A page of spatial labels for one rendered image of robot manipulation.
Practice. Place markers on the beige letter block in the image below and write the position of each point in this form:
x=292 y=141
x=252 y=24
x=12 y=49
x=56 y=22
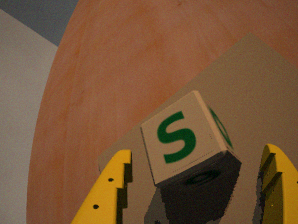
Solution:
x=188 y=146

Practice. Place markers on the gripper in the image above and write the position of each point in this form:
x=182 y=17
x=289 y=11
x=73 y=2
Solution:
x=105 y=202

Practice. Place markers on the tan flat mat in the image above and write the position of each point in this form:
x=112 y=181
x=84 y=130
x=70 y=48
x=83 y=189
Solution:
x=254 y=90

